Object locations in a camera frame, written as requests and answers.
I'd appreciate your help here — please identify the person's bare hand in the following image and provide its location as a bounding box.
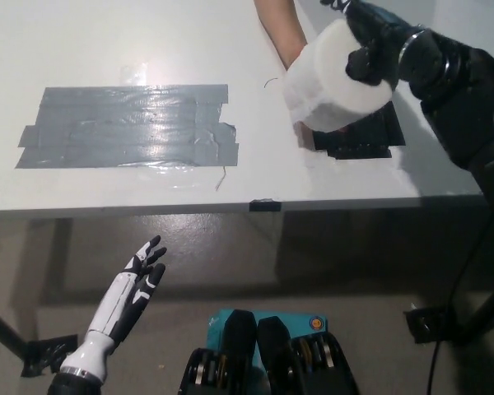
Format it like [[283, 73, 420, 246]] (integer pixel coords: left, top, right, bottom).
[[277, 39, 309, 72]]

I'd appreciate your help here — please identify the small black tape strip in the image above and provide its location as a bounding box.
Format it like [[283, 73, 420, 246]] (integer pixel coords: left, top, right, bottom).
[[249, 198, 282, 213]]

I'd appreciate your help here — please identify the black tape patch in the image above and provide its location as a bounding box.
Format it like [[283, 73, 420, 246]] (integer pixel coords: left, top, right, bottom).
[[311, 100, 407, 162]]

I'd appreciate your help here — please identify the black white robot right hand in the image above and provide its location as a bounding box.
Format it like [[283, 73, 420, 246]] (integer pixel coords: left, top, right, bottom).
[[319, 0, 419, 88]]

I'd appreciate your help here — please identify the black floor tape piece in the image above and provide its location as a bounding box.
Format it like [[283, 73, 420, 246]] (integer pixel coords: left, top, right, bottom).
[[21, 334, 79, 378], [403, 306, 459, 346]]

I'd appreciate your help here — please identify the white toilet paper roll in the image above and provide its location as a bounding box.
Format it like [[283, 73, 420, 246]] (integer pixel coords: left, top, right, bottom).
[[282, 18, 398, 132]]

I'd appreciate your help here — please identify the grey duct tape patch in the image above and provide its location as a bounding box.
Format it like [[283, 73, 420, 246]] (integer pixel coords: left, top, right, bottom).
[[14, 84, 240, 170]]

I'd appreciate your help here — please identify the black diagonal stand leg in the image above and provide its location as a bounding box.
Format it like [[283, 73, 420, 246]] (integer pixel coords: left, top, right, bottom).
[[0, 302, 36, 363], [454, 281, 494, 345]]

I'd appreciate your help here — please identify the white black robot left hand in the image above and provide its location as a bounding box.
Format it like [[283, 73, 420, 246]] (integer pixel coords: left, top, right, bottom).
[[60, 235, 168, 382]]

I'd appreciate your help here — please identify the black teal robot torso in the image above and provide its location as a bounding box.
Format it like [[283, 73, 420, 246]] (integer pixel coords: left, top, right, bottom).
[[179, 308, 359, 395]]

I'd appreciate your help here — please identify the grey table leg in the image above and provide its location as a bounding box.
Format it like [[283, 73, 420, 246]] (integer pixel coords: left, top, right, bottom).
[[47, 217, 74, 297]]

